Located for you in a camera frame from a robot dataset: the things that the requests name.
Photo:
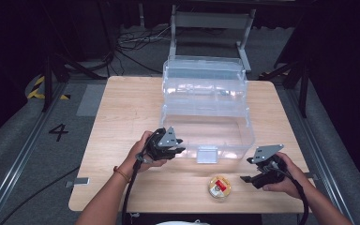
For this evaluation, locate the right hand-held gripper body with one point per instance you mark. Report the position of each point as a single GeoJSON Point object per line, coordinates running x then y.
{"type": "Point", "coordinates": [270, 173]}

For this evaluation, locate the clear plastic storage box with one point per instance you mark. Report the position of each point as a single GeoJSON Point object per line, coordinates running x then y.
{"type": "Point", "coordinates": [206, 131]}

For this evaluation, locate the metal floor rail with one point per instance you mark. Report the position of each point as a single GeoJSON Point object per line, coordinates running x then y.
{"type": "Point", "coordinates": [18, 159]}
{"type": "Point", "coordinates": [322, 156]}

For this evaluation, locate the person's left hand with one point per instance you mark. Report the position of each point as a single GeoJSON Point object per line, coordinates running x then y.
{"type": "Point", "coordinates": [136, 159]}

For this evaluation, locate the round tin with red label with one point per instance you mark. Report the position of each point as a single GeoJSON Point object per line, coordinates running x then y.
{"type": "Point", "coordinates": [219, 187]}

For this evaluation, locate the grey metal stand frame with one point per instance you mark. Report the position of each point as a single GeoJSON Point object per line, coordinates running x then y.
{"type": "Point", "coordinates": [211, 20]}

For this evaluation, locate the black tripod stand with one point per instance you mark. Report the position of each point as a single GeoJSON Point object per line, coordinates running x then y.
{"type": "Point", "coordinates": [303, 90]}
{"type": "Point", "coordinates": [48, 81]}

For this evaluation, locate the person's right hand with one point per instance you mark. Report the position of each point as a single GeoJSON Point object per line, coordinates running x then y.
{"type": "Point", "coordinates": [293, 182]}

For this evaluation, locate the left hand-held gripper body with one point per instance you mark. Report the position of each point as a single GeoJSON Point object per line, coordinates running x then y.
{"type": "Point", "coordinates": [157, 146]}

